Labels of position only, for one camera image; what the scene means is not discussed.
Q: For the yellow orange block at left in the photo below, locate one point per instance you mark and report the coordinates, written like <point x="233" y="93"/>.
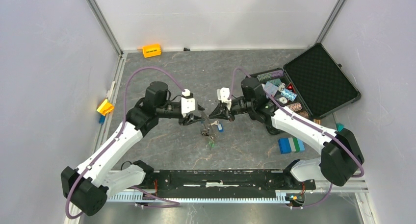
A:
<point x="105" y="107"/>

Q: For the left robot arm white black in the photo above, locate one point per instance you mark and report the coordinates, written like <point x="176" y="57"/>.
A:
<point x="89" y="185"/>

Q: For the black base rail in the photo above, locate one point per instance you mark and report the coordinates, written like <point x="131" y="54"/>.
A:
<point x="211" y="184"/>

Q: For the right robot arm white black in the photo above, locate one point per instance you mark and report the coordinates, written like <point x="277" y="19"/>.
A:
<point x="340" y="155"/>

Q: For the black poker chip case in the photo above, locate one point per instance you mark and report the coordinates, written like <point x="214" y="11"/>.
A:
<point x="320" y="86"/>

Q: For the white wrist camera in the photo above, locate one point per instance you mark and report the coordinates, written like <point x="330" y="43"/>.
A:
<point x="225" y="98"/>
<point x="188" y="103"/>

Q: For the orange box at back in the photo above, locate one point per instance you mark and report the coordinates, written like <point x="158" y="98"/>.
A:
<point x="151" y="50"/>

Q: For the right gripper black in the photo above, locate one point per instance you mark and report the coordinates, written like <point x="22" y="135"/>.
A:
<point x="221" y="112"/>

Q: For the small blue block at left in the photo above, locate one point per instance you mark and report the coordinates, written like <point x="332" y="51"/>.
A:
<point x="101" y="119"/>

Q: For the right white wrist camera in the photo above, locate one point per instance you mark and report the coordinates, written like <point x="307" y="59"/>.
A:
<point x="225" y="98"/>

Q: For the small teal cube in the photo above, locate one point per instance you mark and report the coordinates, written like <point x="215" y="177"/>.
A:
<point x="339" y="126"/>

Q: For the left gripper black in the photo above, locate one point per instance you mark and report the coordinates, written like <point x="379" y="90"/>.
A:
<point x="190" y="119"/>

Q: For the blue green white block stack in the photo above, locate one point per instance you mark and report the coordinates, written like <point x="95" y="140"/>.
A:
<point x="290" y="145"/>

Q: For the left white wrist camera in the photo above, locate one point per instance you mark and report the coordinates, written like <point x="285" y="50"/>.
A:
<point x="188" y="103"/>

